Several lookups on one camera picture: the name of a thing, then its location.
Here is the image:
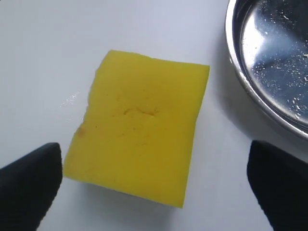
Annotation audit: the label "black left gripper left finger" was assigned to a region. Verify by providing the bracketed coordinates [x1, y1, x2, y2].
[0, 142, 63, 231]

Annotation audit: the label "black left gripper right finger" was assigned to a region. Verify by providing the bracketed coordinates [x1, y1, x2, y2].
[246, 140, 308, 231]

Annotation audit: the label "yellow sponge block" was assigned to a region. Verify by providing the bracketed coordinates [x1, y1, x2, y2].
[64, 50, 210, 208]

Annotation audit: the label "round stainless steel dish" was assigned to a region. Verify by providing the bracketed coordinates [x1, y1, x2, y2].
[225, 0, 308, 139]

